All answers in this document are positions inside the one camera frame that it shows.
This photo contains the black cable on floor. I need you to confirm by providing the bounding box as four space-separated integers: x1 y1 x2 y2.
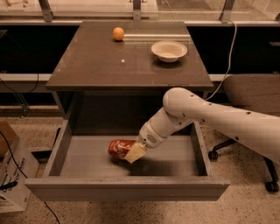
0 130 61 224

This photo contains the white cardboard box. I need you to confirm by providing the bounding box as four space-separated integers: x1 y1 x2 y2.
0 121 39 214

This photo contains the open grey top drawer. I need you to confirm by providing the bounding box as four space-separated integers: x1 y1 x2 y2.
24 99 231 203

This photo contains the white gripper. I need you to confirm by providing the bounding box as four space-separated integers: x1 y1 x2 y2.
124 122 164 164

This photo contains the red coke can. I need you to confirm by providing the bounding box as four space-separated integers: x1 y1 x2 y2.
108 139 135 159

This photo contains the orange fruit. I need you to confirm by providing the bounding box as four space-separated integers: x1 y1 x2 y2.
112 27 125 41

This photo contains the grey office chair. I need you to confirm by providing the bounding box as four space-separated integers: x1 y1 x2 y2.
208 74 280 193

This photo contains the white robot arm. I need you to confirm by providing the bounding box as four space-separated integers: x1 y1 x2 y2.
124 87 280 164

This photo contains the white paper bowl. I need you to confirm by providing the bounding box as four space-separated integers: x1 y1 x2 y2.
151 41 187 63

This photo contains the white cable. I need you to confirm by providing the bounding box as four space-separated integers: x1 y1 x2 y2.
205 19 238 102

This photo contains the grey cabinet with top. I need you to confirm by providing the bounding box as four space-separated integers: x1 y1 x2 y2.
46 21 213 135

